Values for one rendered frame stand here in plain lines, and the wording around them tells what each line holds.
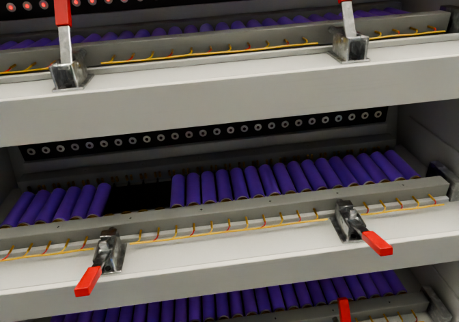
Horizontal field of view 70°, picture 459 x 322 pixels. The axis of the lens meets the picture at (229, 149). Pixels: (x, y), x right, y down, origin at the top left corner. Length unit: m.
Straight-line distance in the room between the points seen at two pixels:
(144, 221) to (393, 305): 0.36
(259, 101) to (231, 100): 0.03
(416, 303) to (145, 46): 0.49
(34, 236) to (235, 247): 0.23
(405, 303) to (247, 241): 0.27
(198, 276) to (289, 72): 0.23
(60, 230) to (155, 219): 0.11
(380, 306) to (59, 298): 0.41
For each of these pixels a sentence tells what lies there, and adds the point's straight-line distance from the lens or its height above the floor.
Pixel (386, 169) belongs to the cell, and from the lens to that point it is 0.49.
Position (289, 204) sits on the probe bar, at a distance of 0.40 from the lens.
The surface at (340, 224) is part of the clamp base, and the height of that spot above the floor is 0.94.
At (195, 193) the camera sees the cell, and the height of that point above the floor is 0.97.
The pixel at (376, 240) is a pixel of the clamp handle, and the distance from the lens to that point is 0.34.
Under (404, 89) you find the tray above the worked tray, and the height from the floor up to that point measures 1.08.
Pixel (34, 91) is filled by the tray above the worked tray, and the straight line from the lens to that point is 0.35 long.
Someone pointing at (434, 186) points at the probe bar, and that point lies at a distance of 0.47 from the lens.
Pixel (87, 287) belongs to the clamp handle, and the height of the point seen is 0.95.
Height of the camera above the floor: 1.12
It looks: 15 degrees down
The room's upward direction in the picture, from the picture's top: 5 degrees counter-clockwise
